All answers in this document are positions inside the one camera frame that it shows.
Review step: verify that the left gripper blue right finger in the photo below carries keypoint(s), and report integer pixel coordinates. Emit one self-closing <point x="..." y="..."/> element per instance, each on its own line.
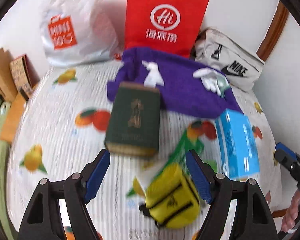
<point x="201" y="175"/>

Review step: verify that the white tissue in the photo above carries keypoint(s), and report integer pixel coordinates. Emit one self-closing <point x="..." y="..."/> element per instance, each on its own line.
<point x="154" y="77"/>

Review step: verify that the blue tissue pack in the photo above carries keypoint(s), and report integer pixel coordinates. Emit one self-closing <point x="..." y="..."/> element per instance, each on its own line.
<point x="238" y="150"/>

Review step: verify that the brown wooden door frame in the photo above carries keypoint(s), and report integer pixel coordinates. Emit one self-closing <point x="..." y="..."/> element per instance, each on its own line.
<point x="274" y="32"/>

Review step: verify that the person's right hand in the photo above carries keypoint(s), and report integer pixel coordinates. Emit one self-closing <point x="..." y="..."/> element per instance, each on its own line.
<point x="288" y="221"/>

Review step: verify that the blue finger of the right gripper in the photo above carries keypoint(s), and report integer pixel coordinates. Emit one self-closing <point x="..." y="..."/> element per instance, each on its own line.
<point x="281" y="146"/>

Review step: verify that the white glove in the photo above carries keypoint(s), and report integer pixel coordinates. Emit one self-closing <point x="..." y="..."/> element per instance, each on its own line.
<point x="212" y="81"/>

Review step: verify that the green white packet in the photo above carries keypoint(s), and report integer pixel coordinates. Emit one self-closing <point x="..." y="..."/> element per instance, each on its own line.
<point x="192" y="139"/>

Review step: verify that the dark green gold tin box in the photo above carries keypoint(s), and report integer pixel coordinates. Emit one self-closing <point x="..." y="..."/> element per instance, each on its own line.
<point x="134" y="123"/>

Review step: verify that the red Haidilao paper bag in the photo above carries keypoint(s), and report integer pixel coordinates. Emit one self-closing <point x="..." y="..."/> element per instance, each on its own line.
<point x="171" y="26"/>

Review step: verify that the fruit print tablecloth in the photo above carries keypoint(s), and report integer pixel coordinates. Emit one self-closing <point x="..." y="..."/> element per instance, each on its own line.
<point x="48" y="145"/>

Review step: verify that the purple towel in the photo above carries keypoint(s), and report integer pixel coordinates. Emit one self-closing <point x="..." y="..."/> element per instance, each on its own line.
<point x="181" y="93"/>

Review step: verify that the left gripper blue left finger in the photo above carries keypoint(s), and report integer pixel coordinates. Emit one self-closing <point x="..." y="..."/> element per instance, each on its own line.
<point x="93" y="175"/>

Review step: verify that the grey Nike waist bag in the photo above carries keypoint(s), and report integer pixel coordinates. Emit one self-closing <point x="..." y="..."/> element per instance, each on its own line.
<point x="241" y="67"/>

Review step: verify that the white Miniso plastic bag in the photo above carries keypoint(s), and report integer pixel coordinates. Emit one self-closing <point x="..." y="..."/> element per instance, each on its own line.
<point x="76" y="32"/>

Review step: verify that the brown cardboard boxes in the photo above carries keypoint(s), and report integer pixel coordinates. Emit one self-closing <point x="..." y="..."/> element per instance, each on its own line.
<point x="9" y="92"/>

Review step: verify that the yellow Adidas pouch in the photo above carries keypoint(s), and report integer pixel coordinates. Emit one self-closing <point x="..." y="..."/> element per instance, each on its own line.
<point x="171" y="200"/>

